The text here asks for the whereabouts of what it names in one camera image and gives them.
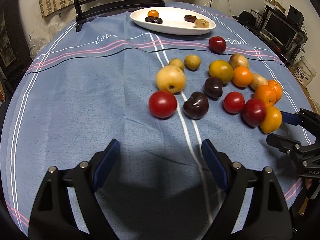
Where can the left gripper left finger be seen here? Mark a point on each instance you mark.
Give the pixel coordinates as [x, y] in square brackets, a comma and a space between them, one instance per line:
[52, 216]

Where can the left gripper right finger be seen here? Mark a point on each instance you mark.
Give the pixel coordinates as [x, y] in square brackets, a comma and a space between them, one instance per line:
[268, 216]

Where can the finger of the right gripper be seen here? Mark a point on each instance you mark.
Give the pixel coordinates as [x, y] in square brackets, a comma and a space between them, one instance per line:
[305, 118]
[285, 145]

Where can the yellow orange citrus fruit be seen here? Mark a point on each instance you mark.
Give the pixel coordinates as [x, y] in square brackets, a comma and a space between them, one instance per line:
[272, 120]

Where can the large red plum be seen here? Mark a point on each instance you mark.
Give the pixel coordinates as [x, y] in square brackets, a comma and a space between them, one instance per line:
[254, 112]

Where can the mandarin orange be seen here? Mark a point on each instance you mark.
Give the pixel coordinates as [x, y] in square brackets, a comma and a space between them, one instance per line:
[266, 95]
[276, 88]

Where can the beige potato fruit front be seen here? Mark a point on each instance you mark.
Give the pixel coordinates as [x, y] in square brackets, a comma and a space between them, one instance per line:
[257, 81]

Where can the beige potato fruit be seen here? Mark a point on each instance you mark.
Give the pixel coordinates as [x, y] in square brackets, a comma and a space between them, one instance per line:
[237, 60]
[257, 81]

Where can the red tomato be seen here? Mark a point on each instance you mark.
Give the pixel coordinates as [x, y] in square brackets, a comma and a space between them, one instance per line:
[233, 103]
[162, 104]

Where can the smooth small orange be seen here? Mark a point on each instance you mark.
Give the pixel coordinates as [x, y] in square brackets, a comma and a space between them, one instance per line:
[242, 77]

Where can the dark cherry back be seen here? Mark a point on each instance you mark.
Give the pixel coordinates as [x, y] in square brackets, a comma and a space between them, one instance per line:
[213, 87]

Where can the dark cherry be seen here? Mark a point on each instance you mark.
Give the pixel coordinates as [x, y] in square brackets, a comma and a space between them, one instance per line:
[196, 107]
[213, 87]

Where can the dark cherry front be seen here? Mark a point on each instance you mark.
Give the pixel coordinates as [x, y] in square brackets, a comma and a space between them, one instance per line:
[196, 107]

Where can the yellow pale pear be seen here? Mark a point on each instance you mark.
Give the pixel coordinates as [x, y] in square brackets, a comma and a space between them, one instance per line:
[171, 79]

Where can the small longan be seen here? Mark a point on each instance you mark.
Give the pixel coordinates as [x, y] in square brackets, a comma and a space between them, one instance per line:
[177, 63]
[192, 62]

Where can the large beige round fruit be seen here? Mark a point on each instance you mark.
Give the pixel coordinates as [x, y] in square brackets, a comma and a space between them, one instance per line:
[201, 23]

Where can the dark maroon mangosteen fruit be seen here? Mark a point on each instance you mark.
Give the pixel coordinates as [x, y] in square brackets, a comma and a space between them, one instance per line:
[190, 18]

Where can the large dark wrinkled fruit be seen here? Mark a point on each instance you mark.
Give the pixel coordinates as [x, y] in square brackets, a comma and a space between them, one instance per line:
[153, 19]

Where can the orange persimmon fruit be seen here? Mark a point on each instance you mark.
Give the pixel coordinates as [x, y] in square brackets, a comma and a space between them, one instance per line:
[153, 13]

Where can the white bucket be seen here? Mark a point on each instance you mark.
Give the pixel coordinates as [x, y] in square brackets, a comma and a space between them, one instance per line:
[304, 71]

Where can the beige potato fruit back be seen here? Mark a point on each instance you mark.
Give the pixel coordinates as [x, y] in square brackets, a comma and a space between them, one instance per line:
[237, 60]

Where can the computer monitor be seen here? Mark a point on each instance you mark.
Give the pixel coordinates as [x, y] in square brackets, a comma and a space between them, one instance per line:
[279, 30]

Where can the green yellow citrus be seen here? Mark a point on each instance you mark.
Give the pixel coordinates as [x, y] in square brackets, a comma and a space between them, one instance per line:
[222, 70]

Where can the black speaker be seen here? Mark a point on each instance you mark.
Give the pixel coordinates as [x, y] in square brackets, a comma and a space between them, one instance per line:
[295, 16]

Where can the red plum near plate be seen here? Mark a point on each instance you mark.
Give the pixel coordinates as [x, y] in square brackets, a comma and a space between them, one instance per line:
[217, 44]

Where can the blue striped tablecloth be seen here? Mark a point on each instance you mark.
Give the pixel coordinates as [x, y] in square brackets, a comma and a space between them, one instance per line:
[88, 87]

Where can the white oval plate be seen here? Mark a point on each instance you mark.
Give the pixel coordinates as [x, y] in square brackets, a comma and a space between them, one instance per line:
[173, 21]

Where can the dark framed painting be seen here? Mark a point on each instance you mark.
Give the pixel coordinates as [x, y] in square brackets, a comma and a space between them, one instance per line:
[15, 53]

